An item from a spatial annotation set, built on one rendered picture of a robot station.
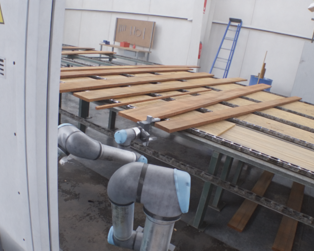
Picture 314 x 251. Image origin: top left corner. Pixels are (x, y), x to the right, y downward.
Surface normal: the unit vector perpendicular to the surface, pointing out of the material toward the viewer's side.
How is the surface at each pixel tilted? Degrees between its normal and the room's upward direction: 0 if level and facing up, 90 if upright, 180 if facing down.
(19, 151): 90
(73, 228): 0
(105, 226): 0
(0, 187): 90
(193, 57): 99
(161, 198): 83
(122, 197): 114
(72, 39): 91
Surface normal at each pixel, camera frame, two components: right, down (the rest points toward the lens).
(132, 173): -0.19, -0.52
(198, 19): -0.59, 0.33
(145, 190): -0.11, 0.06
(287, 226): 0.15, -0.93
